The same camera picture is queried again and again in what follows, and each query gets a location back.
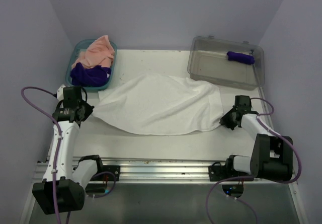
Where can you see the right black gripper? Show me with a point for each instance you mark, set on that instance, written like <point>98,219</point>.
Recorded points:
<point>224,121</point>

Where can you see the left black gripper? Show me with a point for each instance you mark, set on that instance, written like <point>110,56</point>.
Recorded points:
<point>88,110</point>

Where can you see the purple towel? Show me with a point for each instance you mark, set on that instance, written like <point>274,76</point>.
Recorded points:
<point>240,57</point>
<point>97,76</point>

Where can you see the white towel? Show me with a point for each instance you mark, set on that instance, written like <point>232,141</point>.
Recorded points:
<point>154,104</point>

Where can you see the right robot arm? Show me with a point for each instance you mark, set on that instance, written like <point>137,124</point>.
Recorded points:
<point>272,156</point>

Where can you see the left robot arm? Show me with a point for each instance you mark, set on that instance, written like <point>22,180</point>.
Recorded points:
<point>62,188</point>

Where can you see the grey transparent plastic bin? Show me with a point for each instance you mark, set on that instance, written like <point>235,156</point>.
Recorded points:
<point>208,62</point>

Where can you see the pink towel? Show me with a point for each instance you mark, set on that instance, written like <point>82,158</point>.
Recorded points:
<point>99,53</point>

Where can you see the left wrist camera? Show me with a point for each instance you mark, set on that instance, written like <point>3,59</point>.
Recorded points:
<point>59,92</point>

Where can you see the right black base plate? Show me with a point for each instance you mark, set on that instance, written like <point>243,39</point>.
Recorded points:
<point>219,171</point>

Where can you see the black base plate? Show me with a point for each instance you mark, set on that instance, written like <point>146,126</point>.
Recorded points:
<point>219,171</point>
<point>108,173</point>

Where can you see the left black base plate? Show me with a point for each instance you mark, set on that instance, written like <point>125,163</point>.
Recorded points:
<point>108,173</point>

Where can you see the aluminium mounting rail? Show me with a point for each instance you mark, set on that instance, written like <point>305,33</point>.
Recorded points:
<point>145,171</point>

